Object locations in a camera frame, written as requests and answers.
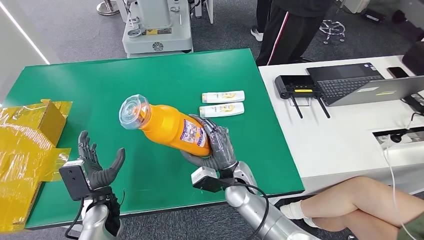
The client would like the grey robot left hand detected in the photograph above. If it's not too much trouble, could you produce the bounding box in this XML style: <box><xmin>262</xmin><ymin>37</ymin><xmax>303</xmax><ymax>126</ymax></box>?
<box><xmin>77</xmin><ymin>130</ymin><xmax>126</xmax><ymax>192</ymax></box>

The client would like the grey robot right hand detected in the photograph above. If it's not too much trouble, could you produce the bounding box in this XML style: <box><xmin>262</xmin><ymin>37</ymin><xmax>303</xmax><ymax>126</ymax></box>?
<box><xmin>180</xmin><ymin>114</ymin><xmax>239</xmax><ymax>171</ymax></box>

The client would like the orange bottle with clear cap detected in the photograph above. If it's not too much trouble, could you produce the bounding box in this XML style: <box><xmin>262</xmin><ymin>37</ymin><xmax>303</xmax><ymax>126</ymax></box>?
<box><xmin>118</xmin><ymin>94</ymin><xmax>213</xmax><ymax>158</ymax></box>

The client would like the small white shampoo bottle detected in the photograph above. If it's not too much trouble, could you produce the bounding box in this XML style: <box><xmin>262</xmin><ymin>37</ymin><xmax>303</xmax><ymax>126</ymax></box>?
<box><xmin>199</xmin><ymin>102</ymin><xmax>245</xmax><ymax>118</ymax></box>
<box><xmin>201</xmin><ymin>90</ymin><xmax>246</xmax><ymax>104</ymax></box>

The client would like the cardboard box with yellow tape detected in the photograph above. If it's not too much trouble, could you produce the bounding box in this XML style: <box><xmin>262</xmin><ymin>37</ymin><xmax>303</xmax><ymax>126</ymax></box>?
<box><xmin>0</xmin><ymin>99</ymin><xmax>73</xmax><ymax>234</ymax></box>

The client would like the black router with antennas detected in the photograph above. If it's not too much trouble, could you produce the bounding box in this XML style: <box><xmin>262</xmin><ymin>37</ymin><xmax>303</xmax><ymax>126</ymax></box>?
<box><xmin>274</xmin><ymin>75</ymin><xmax>331</xmax><ymax>120</ymax></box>

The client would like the white machine base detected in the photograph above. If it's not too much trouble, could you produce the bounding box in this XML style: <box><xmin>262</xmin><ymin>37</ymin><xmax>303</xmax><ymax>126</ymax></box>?
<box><xmin>121</xmin><ymin>0</ymin><xmax>194</xmax><ymax>59</ymax></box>

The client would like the standing person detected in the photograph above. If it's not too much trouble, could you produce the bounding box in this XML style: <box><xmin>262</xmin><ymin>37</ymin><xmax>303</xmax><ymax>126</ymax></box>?
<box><xmin>250</xmin><ymin>0</ymin><xmax>335</xmax><ymax>67</ymax></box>

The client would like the white panel stand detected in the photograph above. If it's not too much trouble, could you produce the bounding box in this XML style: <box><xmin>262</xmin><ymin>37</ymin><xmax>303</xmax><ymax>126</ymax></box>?
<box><xmin>193</xmin><ymin>0</ymin><xmax>215</xmax><ymax>25</ymax></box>

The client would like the black open laptop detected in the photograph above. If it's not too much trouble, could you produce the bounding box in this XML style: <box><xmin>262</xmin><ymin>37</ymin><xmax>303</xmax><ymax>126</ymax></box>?
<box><xmin>306</xmin><ymin>62</ymin><xmax>386</xmax><ymax>107</ymax></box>

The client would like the seated person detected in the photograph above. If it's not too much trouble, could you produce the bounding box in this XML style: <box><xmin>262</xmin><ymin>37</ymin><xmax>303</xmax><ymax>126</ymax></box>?
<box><xmin>279</xmin><ymin>176</ymin><xmax>424</xmax><ymax>240</ymax></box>

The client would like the chrome chair base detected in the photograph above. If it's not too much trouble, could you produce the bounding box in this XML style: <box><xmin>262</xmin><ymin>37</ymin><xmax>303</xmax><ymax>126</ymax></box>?
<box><xmin>318</xmin><ymin>19</ymin><xmax>346</xmax><ymax>45</ymax></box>

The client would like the metal stanchion base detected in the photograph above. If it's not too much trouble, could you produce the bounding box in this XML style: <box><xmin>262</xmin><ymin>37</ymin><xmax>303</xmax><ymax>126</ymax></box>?
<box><xmin>96</xmin><ymin>0</ymin><xmax>120</xmax><ymax>16</ymax></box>

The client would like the grey laptop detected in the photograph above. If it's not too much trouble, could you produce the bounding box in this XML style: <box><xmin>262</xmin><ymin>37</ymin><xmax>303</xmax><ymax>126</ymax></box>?
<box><xmin>327</xmin><ymin>75</ymin><xmax>424</xmax><ymax>108</ymax></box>

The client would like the desk socket tray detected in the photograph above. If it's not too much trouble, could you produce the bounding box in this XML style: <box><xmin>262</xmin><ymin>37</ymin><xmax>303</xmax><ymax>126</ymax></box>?
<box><xmin>372</xmin><ymin>126</ymin><xmax>424</xmax><ymax>145</ymax></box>

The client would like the black smartphone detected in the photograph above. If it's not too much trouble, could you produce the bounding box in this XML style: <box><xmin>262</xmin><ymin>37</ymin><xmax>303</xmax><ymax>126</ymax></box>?
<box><xmin>386</xmin><ymin>66</ymin><xmax>410</xmax><ymax>79</ymax></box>

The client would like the black power adapter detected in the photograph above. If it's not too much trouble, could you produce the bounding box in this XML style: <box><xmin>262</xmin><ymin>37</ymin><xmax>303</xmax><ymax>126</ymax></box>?
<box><xmin>401</xmin><ymin>93</ymin><xmax>424</xmax><ymax>114</ymax></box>

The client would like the black floor device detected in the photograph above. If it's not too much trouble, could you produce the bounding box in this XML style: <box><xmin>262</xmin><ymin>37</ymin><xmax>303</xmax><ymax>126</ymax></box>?
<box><xmin>361</xmin><ymin>8</ymin><xmax>386</xmax><ymax>24</ymax></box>

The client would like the black bag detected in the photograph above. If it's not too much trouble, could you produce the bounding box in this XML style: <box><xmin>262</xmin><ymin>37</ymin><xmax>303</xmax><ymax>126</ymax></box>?
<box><xmin>401</xmin><ymin>41</ymin><xmax>424</xmax><ymax>76</ymax></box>

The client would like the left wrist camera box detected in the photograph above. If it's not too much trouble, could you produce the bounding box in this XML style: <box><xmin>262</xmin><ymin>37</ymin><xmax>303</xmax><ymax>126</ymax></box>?
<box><xmin>58</xmin><ymin>159</ymin><xmax>93</xmax><ymax>202</ymax></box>

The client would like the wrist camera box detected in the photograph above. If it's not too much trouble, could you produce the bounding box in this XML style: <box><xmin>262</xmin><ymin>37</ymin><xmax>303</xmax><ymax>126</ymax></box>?
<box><xmin>191</xmin><ymin>166</ymin><xmax>234</xmax><ymax>194</ymax></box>
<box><xmin>58</xmin><ymin>159</ymin><xmax>93</xmax><ymax>202</ymax></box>

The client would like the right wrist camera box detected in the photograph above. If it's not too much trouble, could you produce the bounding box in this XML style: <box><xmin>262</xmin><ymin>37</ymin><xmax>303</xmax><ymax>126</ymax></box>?
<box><xmin>191</xmin><ymin>166</ymin><xmax>234</xmax><ymax>194</ymax></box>

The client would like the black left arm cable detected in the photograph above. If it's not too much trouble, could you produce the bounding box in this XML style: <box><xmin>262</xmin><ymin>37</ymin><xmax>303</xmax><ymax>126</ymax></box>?
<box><xmin>64</xmin><ymin>197</ymin><xmax>86</xmax><ymax>240</ymax></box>

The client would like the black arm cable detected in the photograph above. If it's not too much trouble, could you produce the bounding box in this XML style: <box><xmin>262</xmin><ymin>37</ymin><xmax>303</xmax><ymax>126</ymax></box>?
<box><xmin>231</xmin><ymin>183</ymin><xmax>270</xmax><ymax>240</ymax></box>
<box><xmin>64</xmin><ymin>197</ymin><xmax>86</xmax><ymax>240</ymax></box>

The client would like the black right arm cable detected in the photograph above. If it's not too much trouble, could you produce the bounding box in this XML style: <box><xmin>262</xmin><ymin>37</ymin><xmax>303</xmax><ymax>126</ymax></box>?
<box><xmin>231</xmin><ymin>183</ymin><xmax>270</xmax><ymax>240</ymax></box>

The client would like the white cable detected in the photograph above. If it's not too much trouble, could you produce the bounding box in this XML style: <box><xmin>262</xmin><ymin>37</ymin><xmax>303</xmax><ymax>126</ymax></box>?
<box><xmin>380</xmin><ymin>134</ymin><xmax>415</xmax><ymax>240</ymax></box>

